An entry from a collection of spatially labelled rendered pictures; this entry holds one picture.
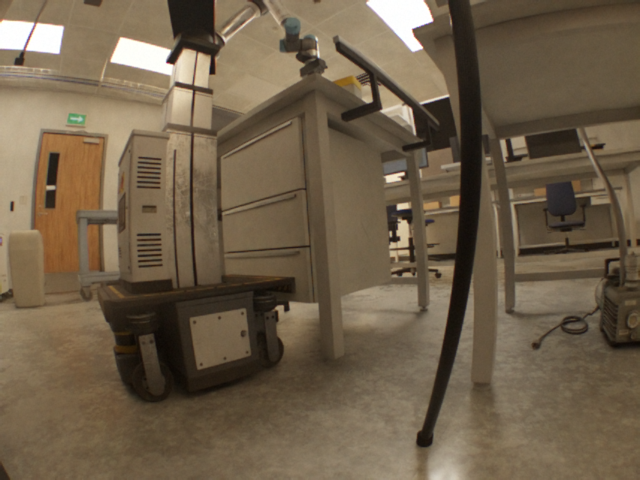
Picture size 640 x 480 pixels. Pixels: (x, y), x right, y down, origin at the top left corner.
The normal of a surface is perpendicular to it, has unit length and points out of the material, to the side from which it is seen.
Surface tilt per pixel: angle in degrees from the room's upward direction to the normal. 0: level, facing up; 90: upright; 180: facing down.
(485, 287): 90
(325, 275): 90
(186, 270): 90
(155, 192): 90
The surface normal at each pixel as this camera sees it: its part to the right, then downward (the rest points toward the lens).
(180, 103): 0.71, -0.07
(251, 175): -0.65, 0.03
